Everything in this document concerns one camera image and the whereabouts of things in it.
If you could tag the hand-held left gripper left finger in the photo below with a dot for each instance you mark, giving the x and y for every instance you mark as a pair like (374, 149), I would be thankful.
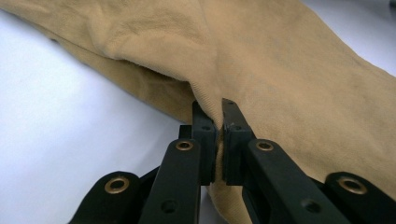
(205, 149)

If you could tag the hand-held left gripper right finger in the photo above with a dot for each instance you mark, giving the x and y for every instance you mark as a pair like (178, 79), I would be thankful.
(236, 133)

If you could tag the tan pants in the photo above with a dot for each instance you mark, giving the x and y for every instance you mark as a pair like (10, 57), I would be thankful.
(280, 77)

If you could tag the white table mat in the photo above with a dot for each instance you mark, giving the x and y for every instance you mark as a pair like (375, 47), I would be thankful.
(62, 109)

